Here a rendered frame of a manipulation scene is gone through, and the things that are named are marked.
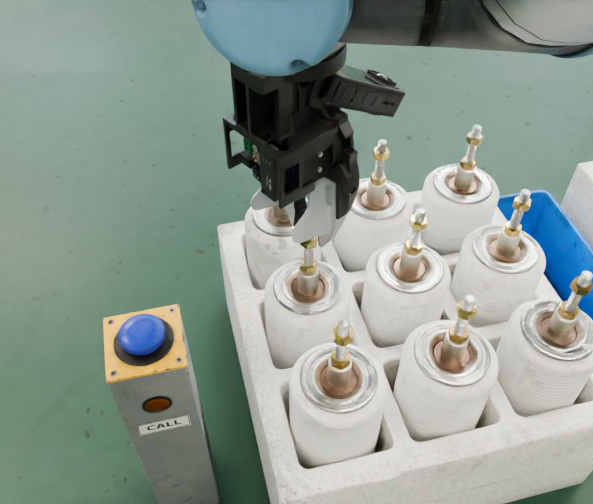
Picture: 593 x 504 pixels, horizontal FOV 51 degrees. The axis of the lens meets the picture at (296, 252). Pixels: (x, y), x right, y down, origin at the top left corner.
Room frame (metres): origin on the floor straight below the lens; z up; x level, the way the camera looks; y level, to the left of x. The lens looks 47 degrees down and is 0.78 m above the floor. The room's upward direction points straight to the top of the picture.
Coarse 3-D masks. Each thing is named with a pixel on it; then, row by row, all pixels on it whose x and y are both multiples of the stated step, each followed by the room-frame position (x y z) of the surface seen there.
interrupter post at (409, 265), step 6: (402, 252) 0.46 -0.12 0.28; (402, 258) 0.46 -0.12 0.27; (408, 258) 0.45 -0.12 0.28; (414, 258) 0.45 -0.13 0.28; (420, 258) 0.46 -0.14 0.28; (402, 264) 0.46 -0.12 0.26; (408, 264) 0.45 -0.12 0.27; (414, 264) 0.45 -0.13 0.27; (402, 270) 0.46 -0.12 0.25; (408, 270) 0.45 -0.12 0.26; (414, 270) 0.45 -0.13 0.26
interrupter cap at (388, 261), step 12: (384, 252) 0.48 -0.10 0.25; (396, 252) 0.48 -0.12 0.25; (432, 252) 0.48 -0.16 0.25; (384, 264) 0.47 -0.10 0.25; (396, 264) 0.47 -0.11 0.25; (420, 264) 0.47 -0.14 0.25; (432, 264) 0.47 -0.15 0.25; (384, 276) 0.45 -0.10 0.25; (396, 276) 0.45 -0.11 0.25; (408, 276) 0.45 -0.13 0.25; (420, 276) 0.45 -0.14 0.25; (432, 276) 0.45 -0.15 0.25; (396, 288) 0.43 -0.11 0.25; (408, 288) 0.43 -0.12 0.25; (420, 288) 0.43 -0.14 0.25; (432, 288) 0.43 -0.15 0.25
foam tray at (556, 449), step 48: (240, 240) 0.58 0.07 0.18; (240, 288) 0.49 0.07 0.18; (240, 336) 0.44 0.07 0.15; (288, 384) 0.36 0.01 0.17; (288, 432) 0.30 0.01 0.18; (384, 432) 0.31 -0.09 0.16; (480, 432) 0.30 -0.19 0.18; (528, 432) 0.30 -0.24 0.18; (576, 432) 0.30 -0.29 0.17; (288, 480) 0.25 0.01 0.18; (336, 480) 0.25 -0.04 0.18; (384, 480) 0.25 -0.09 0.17; (432, 480) 0.27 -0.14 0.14; (480, 480) 0.28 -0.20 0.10; (528, 480) 0.30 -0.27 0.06; (576, 480) 0.32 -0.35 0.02
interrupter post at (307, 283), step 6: (300, 270) 0.43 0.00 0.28; (318, 270) 0.43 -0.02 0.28; (300, 276) 0.43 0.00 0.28; (306, 276) 0.42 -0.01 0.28; (312, 276) 0.43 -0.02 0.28; (300, 282) 0.43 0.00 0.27; (306, 282) 0.42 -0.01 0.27; (312, 282) 0.42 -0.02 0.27; (300, 288) 0.43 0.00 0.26; (306, 288) 0.42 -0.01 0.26; (312, 288) 0.42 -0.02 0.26; (306, 294) 0.42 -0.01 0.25; (312, 294) 0.42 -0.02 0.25
